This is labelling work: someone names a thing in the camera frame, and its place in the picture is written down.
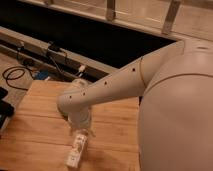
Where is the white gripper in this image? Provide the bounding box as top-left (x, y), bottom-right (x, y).
top-left (68, 110), bottom-right (96, 137)

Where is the black device at left edge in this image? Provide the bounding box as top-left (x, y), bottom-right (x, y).
top-left (0, 87), bottom-right (14, 129)

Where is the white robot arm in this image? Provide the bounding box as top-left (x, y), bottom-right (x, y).
top-left (57, 40), bottom-right (213, 171)

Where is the white plastic bottle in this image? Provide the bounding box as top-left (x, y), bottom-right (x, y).
top-left (66, 133), bottom-right (88, 169)

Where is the black power adapter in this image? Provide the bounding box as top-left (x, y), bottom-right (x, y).
top-left (47, 42), bottom-right (62, 55)

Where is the blue object on floor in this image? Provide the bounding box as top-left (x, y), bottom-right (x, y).
top-left (34, 70), bottom-right (49, 80)

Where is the black coiled cable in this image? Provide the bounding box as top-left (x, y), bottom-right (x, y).
top-left (2, 65), bottom-right (34, 91)

